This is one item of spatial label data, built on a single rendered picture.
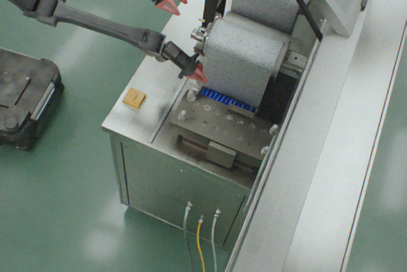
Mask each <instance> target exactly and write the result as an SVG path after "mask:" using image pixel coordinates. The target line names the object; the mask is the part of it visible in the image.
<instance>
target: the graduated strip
mask: <svg viewBox="0 0 407 272"><path fill-rule="evenodd" d="M188 79H189V78H186V77H185V76H184V77H183V79H182V81H181V84H180V85H179V87H177V89H176V91H175V94H174V95H173V97H172V98H171V100H170V103H169V104H168V105H167V107H166V108H165V110H164V112H163V114H162V116H161V118H160V120H159V121H158V122H157V124H156V126H155V128H154V130H153V131H152V134H151V136H150V137H149V139H148V140H147V142H149V143H150V144H152V143H153V141H154V139H155V137H156V136H157V134H158V132H159V131H160V129H161V127H162V126H163V124H164V121H165V120H166V118H167V116H168V115H169V114H170V111H171V109H172V108H173V106H174V104H175V102H176V100H177V98H179V96H180V94H181V92H182V90H183V88H184V86H185V84H186V82H187V80H188Z"/></svg>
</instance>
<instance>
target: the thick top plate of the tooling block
mask: <svg viewBox="0 0 407 272"><path fill-rule="evenodd" d="M189 90H190V89H186V91H185V94H184V95H183V97H182V99H181V101H180V103H179V105H178V106H177V107H176V109H175V111H174V113H173V115H172V117H171V119H170V121H169V130H172V131H173V132H176V133H177V134H180V135H182V136H185V137H187V138H190V139H193V140H195V141H197V142H199V143H201V144H203V145H205V146H209V144H210V142H211V141H213V142H215V143H217V144H220V145H222V146H225V147H227V148H230V149H232V150H234V151H236V152H237V153H236V155H235V158H237V159H240V160H242V161H244V162H247V163H248V164H250V165H253V166H256V167H258V168H260V167H261V164H262V162H263V159H264V157H263V156H262V155H261V150H262V148H264V147H265V146H267V145H268V146H269V145H270V143H271V141H272V139H273V135H271V134H270V129H271V127H272V126H273V125H274V124H272V123H271V122H269V121H265V120H263V119H261V118H257V117H255V116H253V117H252V120H249V119H247V118H244V117H241V116H238V115H236V114H233V113H232V112H230V111H227V109H228V107H229V105H226V104H223V103H221V102H220V101H217V100H214V99H212V98H209V97H206V96H204V95H201V94H199V93H198V94H197V95H196V99H195V100H194V101H189V100H187V99H186V96H187V93H188V92H189ZM182 110H185V111H186V112H187V115H188V120H187V121H186V122H181V121H179V118H178V117H179V114H180V113H181V111H182Z"/></svg>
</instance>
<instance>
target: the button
mask: <svg viewBox="0 0 407 272"><path fill-rule="evenodd" d="M145 97H146V94H145V93H144V92H142V91H140V90H136V89H134V88H132V87H130V89H129V90H128V91H127V93H126V95H125V96H124V98H123V100H122V101H123V104H126V105H129V106H131V107H134V108H136V109H139V108H140V106H141V104H142V102H143V100H144V99H145Z"/></svg>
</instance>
